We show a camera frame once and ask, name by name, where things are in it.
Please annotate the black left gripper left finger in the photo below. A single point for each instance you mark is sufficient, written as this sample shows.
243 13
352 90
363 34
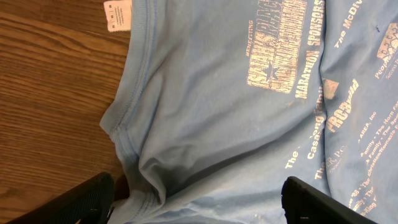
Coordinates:
87 203

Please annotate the light blue printed t-shirt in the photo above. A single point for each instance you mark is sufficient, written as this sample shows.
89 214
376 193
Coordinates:
221 101

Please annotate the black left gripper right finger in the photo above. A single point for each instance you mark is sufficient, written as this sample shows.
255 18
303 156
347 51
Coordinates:
304 204

